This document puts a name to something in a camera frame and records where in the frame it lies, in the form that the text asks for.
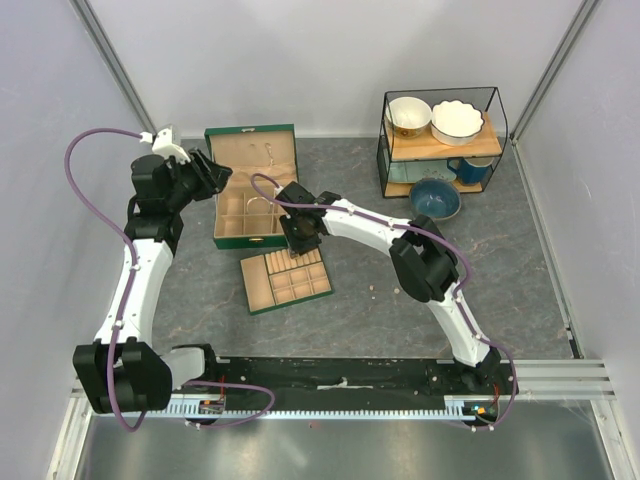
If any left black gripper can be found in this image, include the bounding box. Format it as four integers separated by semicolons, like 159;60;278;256
165;148;232;211

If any green jewelry tray insert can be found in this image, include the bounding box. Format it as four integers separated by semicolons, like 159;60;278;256
240;248;333;315

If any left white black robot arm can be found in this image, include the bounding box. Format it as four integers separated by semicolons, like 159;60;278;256
72;148;232;414

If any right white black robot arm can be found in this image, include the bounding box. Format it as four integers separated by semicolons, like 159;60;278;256
274;182;501;394

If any green open jewelry box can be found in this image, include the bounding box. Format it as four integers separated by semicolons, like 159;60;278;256
205;124;298;249

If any blue ceramic bowl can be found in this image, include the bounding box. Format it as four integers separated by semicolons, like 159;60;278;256
409;178;462;221

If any white ceramic bowl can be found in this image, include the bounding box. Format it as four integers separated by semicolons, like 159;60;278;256
385;96;432;139

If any blue mug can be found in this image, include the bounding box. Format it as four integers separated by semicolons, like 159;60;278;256
446;157;493;185

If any white scalloped dish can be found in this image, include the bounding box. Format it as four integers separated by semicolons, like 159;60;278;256
431;100;485;146

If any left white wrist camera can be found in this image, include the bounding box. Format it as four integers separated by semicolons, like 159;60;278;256
139;125;191;165

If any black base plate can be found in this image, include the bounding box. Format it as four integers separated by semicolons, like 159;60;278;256
181;357;519;410

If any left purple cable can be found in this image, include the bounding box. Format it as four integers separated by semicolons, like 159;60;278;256
64;127;277;432

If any light blue cable duct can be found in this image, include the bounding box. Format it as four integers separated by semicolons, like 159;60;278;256
158;395;499;424

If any black wire shelf rack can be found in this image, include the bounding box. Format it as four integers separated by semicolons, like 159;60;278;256
377;86;508;198

